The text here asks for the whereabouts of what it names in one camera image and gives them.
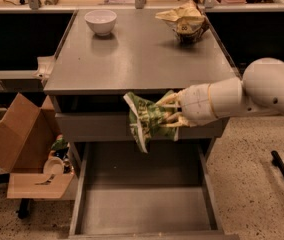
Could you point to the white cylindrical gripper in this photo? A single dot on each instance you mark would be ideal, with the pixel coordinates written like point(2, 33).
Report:
point(195, 103)

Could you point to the green jalapeno chip bag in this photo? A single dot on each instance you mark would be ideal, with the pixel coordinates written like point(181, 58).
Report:
point(148, 119)

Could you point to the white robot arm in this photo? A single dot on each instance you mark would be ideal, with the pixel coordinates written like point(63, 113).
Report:
point(260, 91)

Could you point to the open grey lower drawer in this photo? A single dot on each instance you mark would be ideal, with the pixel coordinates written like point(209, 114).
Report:
point(165, 194)

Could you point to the grey drawer cabinet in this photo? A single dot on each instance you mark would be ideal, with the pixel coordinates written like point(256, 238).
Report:
point(92, 74)

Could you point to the yellow crumpled chip bag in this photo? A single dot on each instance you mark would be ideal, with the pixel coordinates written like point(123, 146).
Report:
point(186, 21)

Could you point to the closed grey drawer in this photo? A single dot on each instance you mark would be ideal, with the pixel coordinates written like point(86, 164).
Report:
point(114, 126)

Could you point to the white ceramic bowl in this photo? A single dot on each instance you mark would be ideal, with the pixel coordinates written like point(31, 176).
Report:
point(101, 22)

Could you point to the green item in box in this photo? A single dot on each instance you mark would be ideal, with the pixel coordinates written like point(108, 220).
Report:
point(60, 143)

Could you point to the white round lid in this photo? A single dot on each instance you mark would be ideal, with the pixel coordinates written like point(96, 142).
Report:
point(53, 165)

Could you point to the brown cardboard box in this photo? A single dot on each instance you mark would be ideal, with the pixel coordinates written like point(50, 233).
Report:
point(27, 133)

